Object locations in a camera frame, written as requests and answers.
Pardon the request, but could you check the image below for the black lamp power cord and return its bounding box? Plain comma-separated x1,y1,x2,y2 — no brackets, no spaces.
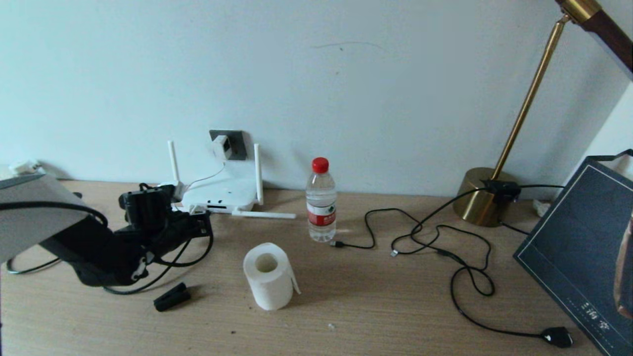
332,209,574,349

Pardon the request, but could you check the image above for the black plastic clip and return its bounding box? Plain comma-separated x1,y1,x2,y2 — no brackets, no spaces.
154,282,191,312

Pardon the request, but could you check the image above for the brown ribbon bag handle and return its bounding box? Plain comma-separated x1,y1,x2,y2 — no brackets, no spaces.
613,210,633,319

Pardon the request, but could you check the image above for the brass desk lamp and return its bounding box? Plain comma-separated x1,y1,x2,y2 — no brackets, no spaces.
454,0,633,228

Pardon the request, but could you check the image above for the water bottle red cap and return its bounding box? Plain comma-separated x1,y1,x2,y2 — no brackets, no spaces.
306,157,338,242

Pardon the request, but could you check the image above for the grey wall socket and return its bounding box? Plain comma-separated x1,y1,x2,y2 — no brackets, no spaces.
210,130,248,161

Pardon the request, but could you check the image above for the black power block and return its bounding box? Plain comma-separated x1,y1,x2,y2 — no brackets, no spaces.
482,179,521,203

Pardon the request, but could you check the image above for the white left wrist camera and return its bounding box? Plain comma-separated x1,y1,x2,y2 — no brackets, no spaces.
157,183,183,203

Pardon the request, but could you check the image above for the black cable silver connector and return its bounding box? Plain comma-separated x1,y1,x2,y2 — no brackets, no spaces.
391,187,495,258

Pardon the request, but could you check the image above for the small white object by wall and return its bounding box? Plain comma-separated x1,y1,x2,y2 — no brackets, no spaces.
9,159,47,178

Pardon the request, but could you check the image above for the white router with antennas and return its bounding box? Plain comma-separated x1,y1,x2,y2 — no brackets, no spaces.
167,141,296,220

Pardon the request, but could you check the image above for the dark gift bag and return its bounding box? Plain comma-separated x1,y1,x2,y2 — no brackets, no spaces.
513,151,633,356

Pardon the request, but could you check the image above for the thick black looped cable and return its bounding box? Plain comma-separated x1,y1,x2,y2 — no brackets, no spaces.
6,255,62,275

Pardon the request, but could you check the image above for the white toilet paper roll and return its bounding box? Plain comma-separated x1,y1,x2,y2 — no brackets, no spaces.
243,242,301,311

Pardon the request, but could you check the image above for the thin white adapter cable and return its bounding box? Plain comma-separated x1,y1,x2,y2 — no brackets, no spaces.
181,161,228,196

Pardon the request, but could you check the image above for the white power adapter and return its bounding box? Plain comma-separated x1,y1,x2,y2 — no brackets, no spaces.
212,135,233,161

